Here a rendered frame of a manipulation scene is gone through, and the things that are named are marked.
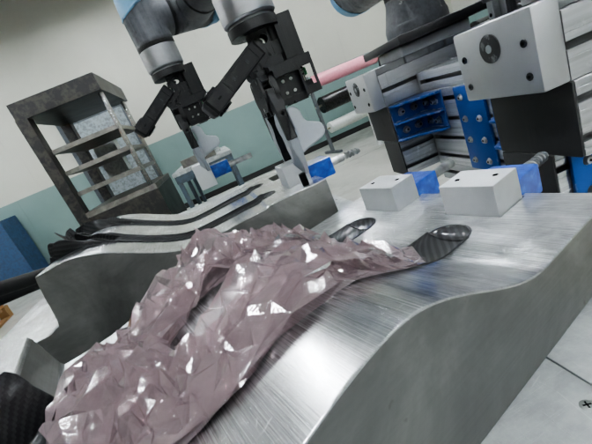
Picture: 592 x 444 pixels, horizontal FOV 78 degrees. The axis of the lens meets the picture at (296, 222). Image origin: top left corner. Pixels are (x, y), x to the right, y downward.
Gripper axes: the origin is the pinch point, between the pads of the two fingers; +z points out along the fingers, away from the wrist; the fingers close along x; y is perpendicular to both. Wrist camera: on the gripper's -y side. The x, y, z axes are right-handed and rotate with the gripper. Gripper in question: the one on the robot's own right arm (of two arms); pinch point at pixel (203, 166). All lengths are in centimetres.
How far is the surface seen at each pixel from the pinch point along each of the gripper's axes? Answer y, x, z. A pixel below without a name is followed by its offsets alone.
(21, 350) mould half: -18, -53, 4
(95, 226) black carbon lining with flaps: -19.2, -20.3, 0.7
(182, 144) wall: -20, 621, -13
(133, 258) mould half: -12.4, -36.1, 4.7
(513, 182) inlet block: 22, -59, 8
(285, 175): 10.1, -31.7, 4.1
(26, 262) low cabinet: -328, 579, 62
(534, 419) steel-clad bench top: 10, -70, 15
